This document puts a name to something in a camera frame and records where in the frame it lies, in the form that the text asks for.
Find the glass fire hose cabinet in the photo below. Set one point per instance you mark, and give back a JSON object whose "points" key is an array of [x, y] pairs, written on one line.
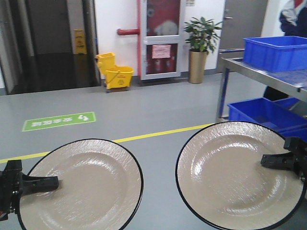
{"points": [[160, 38]]}

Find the person in blue jacket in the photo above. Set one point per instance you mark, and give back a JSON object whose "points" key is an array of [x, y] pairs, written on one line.
{"points": [[293, 19]]}

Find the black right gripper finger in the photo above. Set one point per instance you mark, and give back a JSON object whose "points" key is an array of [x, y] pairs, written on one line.
{"points": [[285, 161]]}

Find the beige plate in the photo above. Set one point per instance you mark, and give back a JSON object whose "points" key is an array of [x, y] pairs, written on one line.
{"points": [[100, 188], [221, 180]]}

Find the blue bin lower shelf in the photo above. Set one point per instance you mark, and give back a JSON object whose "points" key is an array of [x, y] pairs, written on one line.
{"points": [[276, 115]]}

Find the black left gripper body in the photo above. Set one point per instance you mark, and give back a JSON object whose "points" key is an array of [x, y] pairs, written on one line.
{"points": [[9, 188]]}

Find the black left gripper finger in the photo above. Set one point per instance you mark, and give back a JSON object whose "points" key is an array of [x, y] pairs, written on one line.
{"points": [[32, 184]]}

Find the green floor sign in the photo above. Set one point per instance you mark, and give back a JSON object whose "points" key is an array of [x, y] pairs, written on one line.
{"points": [[58, 121]]}

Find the steel shelf table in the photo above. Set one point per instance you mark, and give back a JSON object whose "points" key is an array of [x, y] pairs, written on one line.
{"points": [[293, 83]]}

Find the plant in gold pot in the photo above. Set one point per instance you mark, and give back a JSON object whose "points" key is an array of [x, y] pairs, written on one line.
{"points": [[202, 40]]}

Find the yellow mop bucket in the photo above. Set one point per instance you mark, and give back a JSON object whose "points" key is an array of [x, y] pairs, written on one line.
{"points": [[115, 76]]}

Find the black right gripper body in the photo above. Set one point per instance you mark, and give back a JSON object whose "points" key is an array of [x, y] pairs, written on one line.
{"points": [[298, 156]]}

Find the blue bin on table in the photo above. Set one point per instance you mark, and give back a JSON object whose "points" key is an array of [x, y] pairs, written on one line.
{"points": [[276, 54]]}

